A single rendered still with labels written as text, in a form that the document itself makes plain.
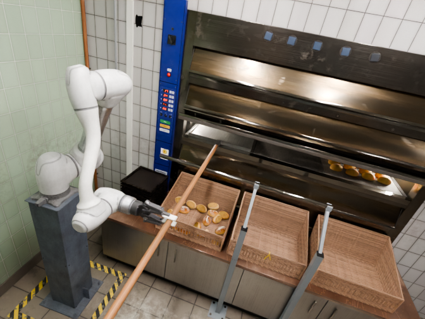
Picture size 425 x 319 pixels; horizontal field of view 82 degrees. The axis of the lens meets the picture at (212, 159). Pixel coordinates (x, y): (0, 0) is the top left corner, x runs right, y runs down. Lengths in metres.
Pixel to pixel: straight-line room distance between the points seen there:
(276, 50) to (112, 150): 1.69
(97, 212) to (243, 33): 1.38
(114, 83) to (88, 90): 0.13
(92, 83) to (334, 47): 1.39
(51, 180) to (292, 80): 1.60
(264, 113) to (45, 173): 1.43
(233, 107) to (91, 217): 1.22
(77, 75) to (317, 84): 1.41
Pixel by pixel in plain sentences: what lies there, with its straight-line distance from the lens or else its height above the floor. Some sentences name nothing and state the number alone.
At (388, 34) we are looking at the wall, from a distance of 1.88.
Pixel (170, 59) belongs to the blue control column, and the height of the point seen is 1.77.
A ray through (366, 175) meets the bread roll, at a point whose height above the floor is 1.21.
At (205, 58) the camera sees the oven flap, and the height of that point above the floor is 1.82.
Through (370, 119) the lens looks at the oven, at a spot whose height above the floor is 1.68.
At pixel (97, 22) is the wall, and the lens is 2.30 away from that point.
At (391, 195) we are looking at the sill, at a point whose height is 1.18.
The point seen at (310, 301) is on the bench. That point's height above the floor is 0.47.
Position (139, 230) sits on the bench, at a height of 0.56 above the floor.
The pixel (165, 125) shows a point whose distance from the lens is 2.10.
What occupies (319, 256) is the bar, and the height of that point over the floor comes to 0.95.
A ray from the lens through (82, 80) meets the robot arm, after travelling 1.21.
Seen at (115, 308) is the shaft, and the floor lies 1.19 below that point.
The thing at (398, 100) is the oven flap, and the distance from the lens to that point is 1.98.
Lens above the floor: 2.06
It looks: 29 degrees down
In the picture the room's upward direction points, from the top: 11 degrees clockwise
